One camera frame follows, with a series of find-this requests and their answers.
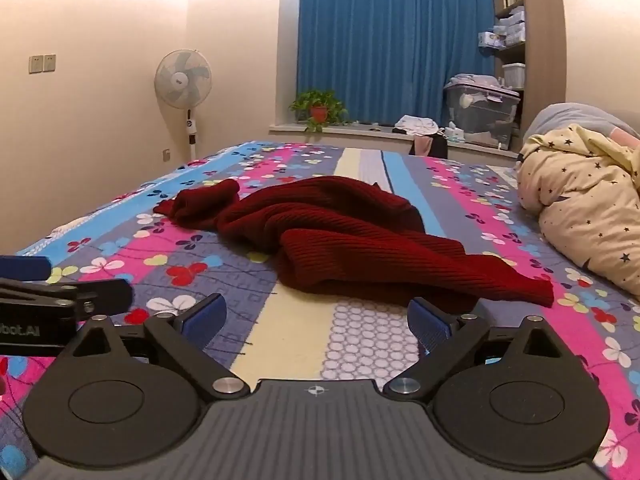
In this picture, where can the cream star pattern duvet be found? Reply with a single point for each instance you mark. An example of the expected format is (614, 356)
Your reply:
(583, 187)

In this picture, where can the white standing fan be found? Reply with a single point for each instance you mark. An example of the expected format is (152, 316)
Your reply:
(183, 81)

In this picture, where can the white wall switch plate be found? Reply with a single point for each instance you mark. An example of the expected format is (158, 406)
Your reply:
(42, 64)

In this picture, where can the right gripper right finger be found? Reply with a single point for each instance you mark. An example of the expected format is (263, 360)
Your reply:
(499, 398)

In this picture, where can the grey blue pillow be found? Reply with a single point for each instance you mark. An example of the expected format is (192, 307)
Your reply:
(561, 115)

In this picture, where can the green potted plant red pot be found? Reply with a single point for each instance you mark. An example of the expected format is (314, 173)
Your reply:
(319, 109)

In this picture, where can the blue window curtain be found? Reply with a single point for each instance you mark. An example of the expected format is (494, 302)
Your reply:
(384, 59)

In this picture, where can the dark bag by windowsill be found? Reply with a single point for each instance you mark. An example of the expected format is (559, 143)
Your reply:
(433, 145)

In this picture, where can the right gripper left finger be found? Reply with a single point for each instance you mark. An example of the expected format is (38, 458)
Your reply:
(118, 396)

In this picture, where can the small white storage box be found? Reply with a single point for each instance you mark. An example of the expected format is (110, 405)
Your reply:
(514, 75)

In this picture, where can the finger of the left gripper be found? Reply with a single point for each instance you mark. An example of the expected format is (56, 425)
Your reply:
(25, 268)

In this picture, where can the white clothes pile on sill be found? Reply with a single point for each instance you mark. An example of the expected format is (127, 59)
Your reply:
(417, 126)

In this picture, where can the wooden shelving unit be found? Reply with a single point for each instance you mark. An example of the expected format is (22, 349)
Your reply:
(543, 52)

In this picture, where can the dark red knit sweater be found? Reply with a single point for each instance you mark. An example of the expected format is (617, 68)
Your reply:
(339, 236)

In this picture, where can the large clear storage bin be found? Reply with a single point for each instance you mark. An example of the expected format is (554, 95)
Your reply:
(482, 109)

